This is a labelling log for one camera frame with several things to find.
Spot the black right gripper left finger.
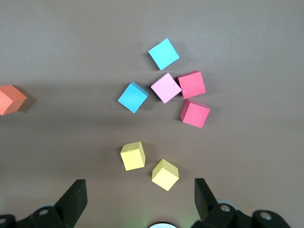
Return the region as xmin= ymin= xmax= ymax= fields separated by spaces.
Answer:
xmin=0 ymin=179 xmax=88 ymax=228

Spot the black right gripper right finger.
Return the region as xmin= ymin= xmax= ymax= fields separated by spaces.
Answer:
xmin=192 ymin=178 xmax=292 ymax=228

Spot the orange foam cube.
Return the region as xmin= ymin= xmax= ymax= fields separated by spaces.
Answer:
xmin=0 ymin=85 xmax=28 ymax=116

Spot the blue foam cube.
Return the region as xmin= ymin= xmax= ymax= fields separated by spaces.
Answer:
xmin=117 ymin=81 xmax=150 ymax=114

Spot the pink foam cube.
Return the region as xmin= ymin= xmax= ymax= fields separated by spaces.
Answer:
xmin=150 ymin=72 xmax=182 ymax=104

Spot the light cyan foam cube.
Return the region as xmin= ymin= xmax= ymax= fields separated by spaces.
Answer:
xmin=148 ymin=38 xmax=181 ymax=71

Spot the yellow foam cube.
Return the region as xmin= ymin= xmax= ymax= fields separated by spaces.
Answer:
xmin=151 ymin=158 xmax=180 ymax=192
xmin=120 ymin=141 xmax=146 ymax=171

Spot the red foam cube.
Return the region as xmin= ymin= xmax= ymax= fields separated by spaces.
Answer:
xmin=176 ymin=70 xmax=207 ymax=100
xmin=180 ymin=98 xmax=211 ymax=129

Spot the brown table cover sheet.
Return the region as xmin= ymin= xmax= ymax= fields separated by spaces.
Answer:
xmin=0 ymin=0 xmax=304 ymax=228

